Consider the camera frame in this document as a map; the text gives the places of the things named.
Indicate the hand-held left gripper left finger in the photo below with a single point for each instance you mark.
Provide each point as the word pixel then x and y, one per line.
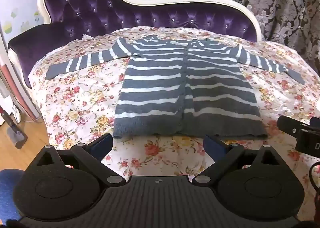
pixel 104 143

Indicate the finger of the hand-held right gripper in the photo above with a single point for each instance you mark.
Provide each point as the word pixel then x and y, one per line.
pixel 291 126

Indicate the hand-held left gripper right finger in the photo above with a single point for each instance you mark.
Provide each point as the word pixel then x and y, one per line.
pixel 213 146

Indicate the grey white striped cardigan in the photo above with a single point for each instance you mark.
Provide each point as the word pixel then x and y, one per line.
pixel 160 87

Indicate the floral bed sheet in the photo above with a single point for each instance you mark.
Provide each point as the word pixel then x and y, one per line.
pixel 82 98

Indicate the blue cloth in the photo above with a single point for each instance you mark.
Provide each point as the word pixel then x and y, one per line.
pixel 10 193

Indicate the purple tufted sofa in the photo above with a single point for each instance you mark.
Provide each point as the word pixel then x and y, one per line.
pixel 100 10

